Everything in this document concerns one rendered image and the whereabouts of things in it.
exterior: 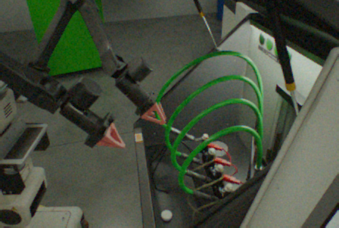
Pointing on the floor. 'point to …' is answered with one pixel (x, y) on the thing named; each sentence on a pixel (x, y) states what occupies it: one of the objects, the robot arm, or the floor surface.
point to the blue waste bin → (219, 3)
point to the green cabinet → (82, 58)
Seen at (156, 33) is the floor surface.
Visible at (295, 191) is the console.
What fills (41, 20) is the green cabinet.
